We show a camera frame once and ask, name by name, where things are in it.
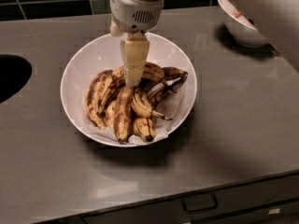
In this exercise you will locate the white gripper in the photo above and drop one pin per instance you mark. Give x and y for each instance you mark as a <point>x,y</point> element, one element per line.
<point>132,13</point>

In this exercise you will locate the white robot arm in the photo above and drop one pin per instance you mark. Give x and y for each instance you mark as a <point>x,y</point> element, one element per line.
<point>276,20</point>

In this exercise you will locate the large white bowl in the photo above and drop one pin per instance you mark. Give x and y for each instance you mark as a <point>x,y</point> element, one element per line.
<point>104,53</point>

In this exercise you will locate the left brown spotted banana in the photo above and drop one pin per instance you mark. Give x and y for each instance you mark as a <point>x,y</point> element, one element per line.
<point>92,98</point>

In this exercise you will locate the brown spotted banana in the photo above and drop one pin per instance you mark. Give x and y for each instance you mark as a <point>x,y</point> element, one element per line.
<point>123,113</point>
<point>92,98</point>

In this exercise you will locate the dark right banana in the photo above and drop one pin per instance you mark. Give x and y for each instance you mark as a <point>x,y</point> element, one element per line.
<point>159,90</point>

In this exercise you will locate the small curved spotted banana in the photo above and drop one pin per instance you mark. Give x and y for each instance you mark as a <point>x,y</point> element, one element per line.
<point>142,106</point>

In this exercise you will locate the middle brown spotted banana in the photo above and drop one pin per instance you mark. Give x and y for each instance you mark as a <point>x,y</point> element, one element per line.
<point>123,113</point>

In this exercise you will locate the white paper bowl liner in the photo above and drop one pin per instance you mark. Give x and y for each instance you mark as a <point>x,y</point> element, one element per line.
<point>177,106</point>

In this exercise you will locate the lower short spotted banana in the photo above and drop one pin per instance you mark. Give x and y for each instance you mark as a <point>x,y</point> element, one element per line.
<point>144,128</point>

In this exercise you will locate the dark drawer with handle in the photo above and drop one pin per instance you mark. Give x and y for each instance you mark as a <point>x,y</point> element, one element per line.
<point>242,204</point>

